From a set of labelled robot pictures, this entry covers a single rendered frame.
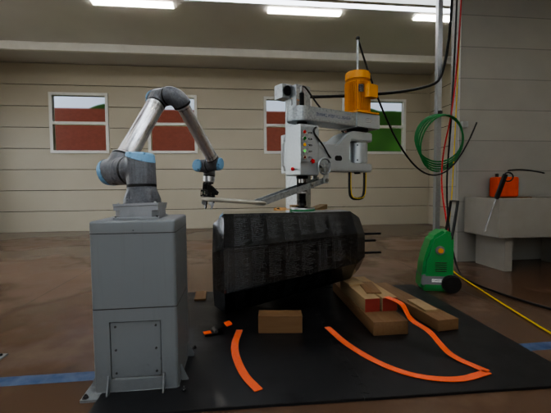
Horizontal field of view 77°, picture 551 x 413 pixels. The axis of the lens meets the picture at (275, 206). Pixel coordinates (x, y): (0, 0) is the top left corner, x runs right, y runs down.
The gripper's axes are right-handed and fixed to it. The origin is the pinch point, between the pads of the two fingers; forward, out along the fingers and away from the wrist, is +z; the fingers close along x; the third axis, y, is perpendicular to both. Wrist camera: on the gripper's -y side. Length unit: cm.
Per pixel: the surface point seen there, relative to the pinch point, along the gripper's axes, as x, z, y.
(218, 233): 16.2, 18.0, 8.0
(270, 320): 67, 72, 12
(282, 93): 9, -118, -98
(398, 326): 144, 69, -22
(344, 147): 83, -60, -82
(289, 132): 44, -67, -46
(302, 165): 60, -39, -41
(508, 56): 226, -215, -319
